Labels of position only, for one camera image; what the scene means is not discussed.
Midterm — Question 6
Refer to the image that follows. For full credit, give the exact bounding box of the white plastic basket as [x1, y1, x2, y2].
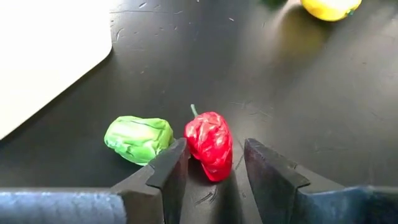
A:
[0, 0, 113, 141]

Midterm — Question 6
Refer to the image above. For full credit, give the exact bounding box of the yellow lemon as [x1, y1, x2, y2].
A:
[300, 0, 363, 22]

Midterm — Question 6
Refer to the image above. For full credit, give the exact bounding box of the small green pepper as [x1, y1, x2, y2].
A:
[103, 115, 175, 167]

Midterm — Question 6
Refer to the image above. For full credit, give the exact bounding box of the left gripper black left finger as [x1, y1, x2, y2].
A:
[110, 138, 191, 224]

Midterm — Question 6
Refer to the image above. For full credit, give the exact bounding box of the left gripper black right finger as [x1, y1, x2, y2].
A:
[244, 138, 345, 224]

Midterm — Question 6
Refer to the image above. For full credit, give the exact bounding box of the small red pepper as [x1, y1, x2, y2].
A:
[183, 104, 234, 183]

